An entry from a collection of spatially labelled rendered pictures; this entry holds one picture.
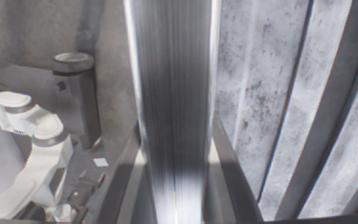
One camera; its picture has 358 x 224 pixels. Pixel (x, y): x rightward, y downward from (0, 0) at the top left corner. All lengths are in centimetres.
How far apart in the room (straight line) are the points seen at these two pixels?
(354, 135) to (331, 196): 12
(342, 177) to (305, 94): 15
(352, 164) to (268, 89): 16
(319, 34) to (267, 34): 5
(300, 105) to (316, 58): 6
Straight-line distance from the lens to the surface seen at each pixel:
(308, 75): 25
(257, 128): 28
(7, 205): 72
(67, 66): 106
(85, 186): 105
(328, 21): 25
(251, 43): 24
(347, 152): 33
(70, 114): 120
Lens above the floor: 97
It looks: 59 degrees down
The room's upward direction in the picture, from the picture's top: 160 degrees counter-clockwise
